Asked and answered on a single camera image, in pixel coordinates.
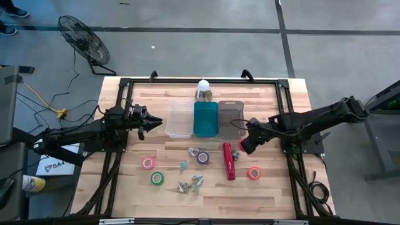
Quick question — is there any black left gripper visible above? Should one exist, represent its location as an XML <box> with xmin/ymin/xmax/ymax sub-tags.
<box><xmin>124</xmin><ymin>104</ymin><xmax>164</xmax><ymax>141</ymax></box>

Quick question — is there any red stapler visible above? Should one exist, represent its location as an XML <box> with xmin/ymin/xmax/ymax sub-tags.
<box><xmin>222</xmin><ymin>142</ymin><xmax>237</xmax><ymax>181</ymax></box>

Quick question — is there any orange tape roll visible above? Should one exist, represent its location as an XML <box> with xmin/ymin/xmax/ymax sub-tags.
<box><xmin>247</xmin><ymin>166</ymin><xmax>262</xmax><ymax>181</ymax></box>

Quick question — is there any pink tape roll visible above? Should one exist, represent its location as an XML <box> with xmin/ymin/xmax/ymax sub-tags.
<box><xmin>141</xmin><ymin>156</ymin><xmax>156</xmax><ymax>171</ymax></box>

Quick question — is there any green tape roll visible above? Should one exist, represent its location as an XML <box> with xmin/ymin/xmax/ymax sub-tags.
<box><xmin>150</xmin><ymin>171</ymin><xmax>165</xmax><ymax>186</ymax></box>

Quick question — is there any purple tape roll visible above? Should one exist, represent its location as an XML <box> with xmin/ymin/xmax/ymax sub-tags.
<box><xmin>196</xmin><ymin>151</ymin><xmax>211</xmax><ymax>166</ymax></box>

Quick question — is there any clear plastic bin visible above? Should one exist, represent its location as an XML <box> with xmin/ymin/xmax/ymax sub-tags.
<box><xmin>164</xmin><ymin>99</ymin><xmax>194</xmax><ymax>139</ymax></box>

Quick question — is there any smoky grey plastic bin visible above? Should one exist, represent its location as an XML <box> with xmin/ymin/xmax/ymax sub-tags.
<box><xmin>217</xmin><ymin>100</ymin><xmax>248</xmax><ymax>141</ymax></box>

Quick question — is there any teal plastic bin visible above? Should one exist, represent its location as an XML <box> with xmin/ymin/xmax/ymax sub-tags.
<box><xmin>192</xmin><ymin>101</ymin><xmax>219</xmax><ymax>138</ymax></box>

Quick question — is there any white paper sign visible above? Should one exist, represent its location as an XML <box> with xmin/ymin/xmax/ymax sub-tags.
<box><xmin>36</xmin><ymin>139</ymin><xmax>81</xmax><ymax>176</ymax></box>

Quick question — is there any black floor fan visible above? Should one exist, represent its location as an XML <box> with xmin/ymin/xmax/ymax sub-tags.
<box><xmin>57</xmin><ymin>14</ymin><xmax>118</xmax><ymax>77</ymax></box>

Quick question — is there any black diagonal bar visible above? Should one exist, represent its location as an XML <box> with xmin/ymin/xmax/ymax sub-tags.
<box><xmin>12</xmin><ymin>127</ymin><xmax>85</xmax><ymax>166</ymax></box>

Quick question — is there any yellow and white can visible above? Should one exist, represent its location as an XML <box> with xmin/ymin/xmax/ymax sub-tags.
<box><xmin>22</xmin><ymin>174</ymin><xmax>46</xmax><ymax>193</ymax></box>

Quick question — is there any grey cabinet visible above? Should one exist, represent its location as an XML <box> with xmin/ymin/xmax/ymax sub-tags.
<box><xmin>0</xmin><ymin>142</ymin><xmax>28</xmax><ymax>221</ymax></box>
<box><xmin>0</xmin><ymin>65</ymin><xmax>20</xmax><ymax>147</ymax></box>

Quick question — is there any person's shoe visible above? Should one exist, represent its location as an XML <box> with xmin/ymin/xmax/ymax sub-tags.
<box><xmin>2</xmin><ymin>6</ymin><xmax>30</xmax><ymax>19</ymax></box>
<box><xmin>0</xmin><ymin>23</ymin><xmax>18</xmax><ymax>36</ymax></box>

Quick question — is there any black metal table frame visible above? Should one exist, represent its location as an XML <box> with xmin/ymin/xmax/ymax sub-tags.
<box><xmin>73</xmin><ymin>77</ymin><xmax>335</xmax><ymax>218</ymax></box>

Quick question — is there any coiled black cable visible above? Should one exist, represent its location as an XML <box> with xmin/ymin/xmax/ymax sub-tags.
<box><xmin>307</xmin><ymin>170</ymin><xmax>331</xmax><ymax>207</ymax></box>

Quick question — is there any silver metal bracket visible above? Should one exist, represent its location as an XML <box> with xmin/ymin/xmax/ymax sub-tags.
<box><xmin>99</xmin><ymin>217</ymin><xmax>135</xmax><ymax>225</ymax></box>
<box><xmin>273</xmin><ymin>219</ymin><xmax>309</xmax><ymax>225</ymax></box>

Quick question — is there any yellow extension cable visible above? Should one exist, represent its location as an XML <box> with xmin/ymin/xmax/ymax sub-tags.
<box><xmin>23</xmin><ymin>81</ymin><xmax>68</xmax><ymax>119</ymax></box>

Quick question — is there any black fan power cable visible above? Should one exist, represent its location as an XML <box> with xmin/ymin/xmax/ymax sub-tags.
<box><xmin>46</xmin><ymin>48</ymin><xmax>81</xmax><ymax>109</ymax></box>

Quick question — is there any black floor cable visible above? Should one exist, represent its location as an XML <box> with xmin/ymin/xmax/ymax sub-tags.
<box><xmin>15</xmin><ymin>90</ymin><xmax>101</xmax><ymax>129</ymax></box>

